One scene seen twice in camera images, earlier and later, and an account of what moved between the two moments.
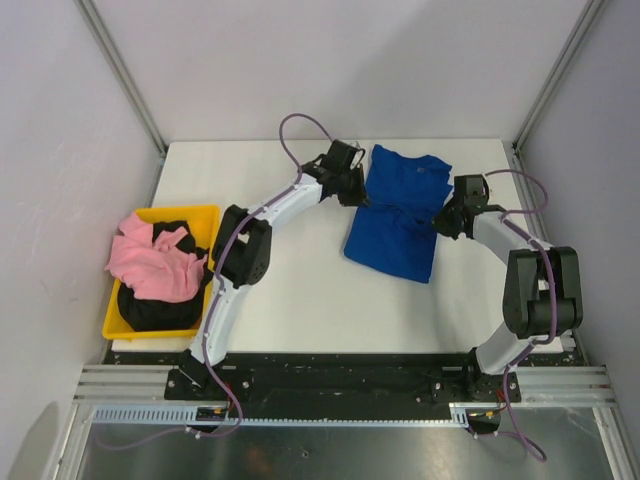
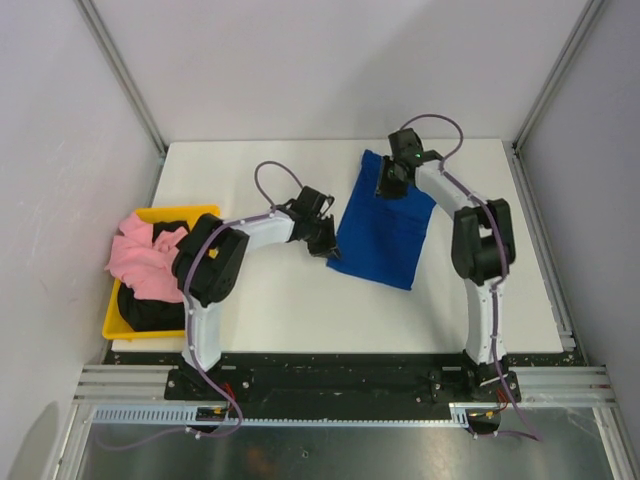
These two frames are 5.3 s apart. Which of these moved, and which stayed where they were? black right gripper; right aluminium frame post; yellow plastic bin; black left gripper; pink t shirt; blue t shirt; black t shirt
Moved: blue t shirt; black right gripper; black left gripper
Stayed: right aluminium frame post; yellow plastic bin; black t shirt; pink t shirt
